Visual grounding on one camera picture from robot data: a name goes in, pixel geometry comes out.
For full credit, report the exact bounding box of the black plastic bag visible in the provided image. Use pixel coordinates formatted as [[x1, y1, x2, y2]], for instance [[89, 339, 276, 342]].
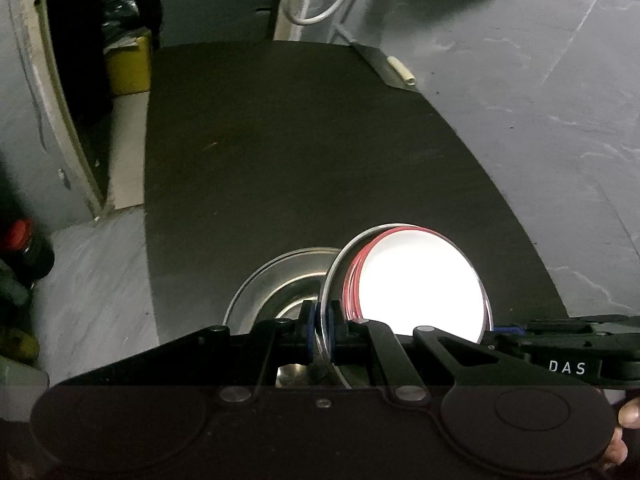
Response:
[[100, 0, 151, 43]]

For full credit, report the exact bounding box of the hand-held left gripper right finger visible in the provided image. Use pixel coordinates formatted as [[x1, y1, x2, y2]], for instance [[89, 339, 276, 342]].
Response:
[[325, 299, 502, 405]]

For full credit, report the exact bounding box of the dark cleaver knife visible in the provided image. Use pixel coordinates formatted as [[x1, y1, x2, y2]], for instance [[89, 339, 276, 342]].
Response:
[[335, 27, 418, 93]]

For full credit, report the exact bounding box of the deep steel bowl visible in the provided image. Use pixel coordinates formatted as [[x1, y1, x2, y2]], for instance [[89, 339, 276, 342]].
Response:
[[315, 223, 496, 391]]

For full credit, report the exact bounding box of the dark cabinet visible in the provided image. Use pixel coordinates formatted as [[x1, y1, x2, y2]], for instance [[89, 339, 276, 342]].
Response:
[[162, 0, 281, 48]]

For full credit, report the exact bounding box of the green bottle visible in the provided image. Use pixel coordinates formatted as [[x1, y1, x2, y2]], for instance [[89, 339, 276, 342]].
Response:
[[0, 260, 35, 313]]

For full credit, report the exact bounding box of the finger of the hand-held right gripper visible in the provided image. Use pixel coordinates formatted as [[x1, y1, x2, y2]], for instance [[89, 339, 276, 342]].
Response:
[[492, 313, 640, 338]]

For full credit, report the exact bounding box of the dark bottle with red cap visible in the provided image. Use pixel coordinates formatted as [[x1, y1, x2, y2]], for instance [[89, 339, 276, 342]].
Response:
[[0, 217, 56, 291]]

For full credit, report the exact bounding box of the white ceramic bowl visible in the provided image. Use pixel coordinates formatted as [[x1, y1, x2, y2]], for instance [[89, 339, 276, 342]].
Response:
[[343, 228, 451, 322], [350, 227, 488, 346]]

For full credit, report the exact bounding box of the large steel bowl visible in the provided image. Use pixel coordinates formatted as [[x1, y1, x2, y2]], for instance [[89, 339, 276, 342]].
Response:
[[222, 246, 347, 389]]

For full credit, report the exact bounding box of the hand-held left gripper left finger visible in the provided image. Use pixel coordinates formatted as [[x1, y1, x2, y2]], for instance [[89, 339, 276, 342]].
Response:
[[50, 300, 319, 405]]

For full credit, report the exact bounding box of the yellow box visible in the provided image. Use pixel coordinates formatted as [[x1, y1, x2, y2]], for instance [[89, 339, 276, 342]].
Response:
[[104, 30, 153, 96]]

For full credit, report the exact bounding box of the person's right hand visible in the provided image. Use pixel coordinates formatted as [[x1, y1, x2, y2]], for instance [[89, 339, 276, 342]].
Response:
[[602, 394, 640, 472]]

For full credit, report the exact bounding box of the white door frame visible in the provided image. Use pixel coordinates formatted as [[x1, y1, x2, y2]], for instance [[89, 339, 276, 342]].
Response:
[[7, 0, 108, 218]]

